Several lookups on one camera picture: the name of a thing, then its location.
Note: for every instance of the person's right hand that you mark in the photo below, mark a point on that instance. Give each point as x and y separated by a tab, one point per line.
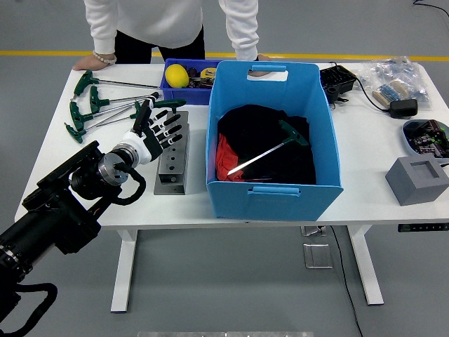
86	64

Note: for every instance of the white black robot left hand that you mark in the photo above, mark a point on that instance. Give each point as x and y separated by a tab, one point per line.
145	144

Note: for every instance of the person's left hand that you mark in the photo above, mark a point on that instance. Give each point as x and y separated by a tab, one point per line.
263	58

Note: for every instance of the grey metal tool stand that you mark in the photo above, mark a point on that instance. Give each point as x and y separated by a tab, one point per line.
173	165

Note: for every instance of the large light blue box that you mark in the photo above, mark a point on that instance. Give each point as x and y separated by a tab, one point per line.
273	207

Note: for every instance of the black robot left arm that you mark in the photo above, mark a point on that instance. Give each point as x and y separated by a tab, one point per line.
52	217

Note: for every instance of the person's left forearm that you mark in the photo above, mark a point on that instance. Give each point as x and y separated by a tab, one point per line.
243	35

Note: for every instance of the person's right forearm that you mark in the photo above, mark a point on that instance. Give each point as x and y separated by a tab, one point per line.
101	31

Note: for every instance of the yellow tape measure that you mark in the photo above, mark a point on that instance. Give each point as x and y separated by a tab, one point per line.
207	72

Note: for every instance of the small dark blue bin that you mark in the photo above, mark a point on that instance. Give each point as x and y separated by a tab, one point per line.
186	96

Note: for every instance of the dark electronic parts pile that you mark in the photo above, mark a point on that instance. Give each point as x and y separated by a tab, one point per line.
200	82

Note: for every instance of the yellow lemon-shaped ball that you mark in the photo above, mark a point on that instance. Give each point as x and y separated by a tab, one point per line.
176	75

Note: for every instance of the black plastic tray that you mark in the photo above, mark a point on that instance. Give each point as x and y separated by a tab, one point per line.
336	79

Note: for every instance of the black cloth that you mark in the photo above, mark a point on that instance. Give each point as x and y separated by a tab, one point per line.
252	133

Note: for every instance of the red cloth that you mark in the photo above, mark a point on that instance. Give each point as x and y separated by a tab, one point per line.
226	161

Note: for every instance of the clear plastic parts bags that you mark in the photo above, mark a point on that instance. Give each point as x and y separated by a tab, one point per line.
389	72

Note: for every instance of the white table leg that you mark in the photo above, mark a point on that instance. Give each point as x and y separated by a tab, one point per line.
366	267
123	270

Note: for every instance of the beige resistor tape strip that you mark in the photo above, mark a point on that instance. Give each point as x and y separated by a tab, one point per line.
391	92

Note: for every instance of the black power adapter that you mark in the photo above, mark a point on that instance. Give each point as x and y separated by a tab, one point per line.
404	109

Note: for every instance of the light blue oval parts tray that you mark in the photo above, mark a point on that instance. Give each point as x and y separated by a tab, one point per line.
426	138

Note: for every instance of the grey block with square recess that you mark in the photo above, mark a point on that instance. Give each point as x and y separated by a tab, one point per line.
410	189

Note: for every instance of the square metal floor plate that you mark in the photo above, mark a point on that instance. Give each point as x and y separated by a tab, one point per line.
317	256

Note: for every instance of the black table control panel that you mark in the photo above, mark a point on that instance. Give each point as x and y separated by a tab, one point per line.
422	227

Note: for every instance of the small metal floor bracket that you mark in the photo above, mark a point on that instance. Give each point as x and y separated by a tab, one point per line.
312	231

